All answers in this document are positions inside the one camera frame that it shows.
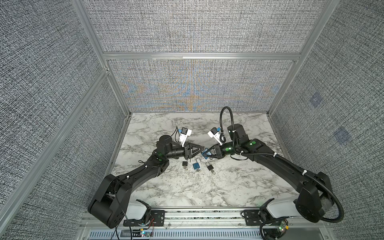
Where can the aluminium front frame rail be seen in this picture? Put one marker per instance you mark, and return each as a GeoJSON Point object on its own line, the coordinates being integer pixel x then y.
{"type": "Point", "coordinates": [177, 223]}

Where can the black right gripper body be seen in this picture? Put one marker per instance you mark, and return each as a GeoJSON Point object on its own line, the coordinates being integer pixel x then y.
{"type": "Point", "coordinates": [227, 148]}

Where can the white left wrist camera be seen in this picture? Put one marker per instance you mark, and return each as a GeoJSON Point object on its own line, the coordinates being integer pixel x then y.
{"type": "Point", "coordinates": [184, 133]}

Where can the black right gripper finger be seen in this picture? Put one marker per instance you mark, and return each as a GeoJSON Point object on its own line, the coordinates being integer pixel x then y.
{"type": "Point", "coordinates": [213, 150]}
{"type": "Point", "coordinates": [209, 156]}

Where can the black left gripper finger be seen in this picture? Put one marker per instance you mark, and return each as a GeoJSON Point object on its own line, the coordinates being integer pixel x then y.
{"type": "Point", "coordinates": [197, 148]}
{"type": "Point", "coordinates": [194, 154]}

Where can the blue padlock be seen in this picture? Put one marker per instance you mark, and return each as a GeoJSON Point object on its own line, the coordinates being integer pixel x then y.
{"type": "Point", "coordinates": [206, 151]}
{"type": "Point", "coordinates": [197, 166]}

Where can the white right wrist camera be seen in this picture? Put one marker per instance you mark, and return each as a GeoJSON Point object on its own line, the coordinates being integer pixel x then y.
{"type": "Point", "coordinates": [215, 133]}

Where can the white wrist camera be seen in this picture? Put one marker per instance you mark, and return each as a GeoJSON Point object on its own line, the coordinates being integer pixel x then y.
{"type": "Point", "coordinates": [184, 133]}
{"type": "Point", "coordinates": [215, 133]}

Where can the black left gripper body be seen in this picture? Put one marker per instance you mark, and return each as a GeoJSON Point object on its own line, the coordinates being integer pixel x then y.
{"type": "Point", "coordinates": [186, 154]}

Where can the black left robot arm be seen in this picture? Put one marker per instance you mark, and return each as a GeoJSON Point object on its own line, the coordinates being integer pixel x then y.
{"type": "Point", "coordinates": [111, 202]}

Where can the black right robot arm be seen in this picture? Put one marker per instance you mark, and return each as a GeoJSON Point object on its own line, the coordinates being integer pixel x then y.
{"type": "Point", "coordinates": [316, 200]}

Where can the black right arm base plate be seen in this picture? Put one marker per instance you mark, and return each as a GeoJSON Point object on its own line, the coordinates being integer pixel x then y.
{"type": "Point", "coordinates": [256, 217]}

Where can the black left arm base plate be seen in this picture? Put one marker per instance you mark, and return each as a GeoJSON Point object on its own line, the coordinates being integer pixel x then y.
{"type": "Point", "coordinates": [154, 218]}

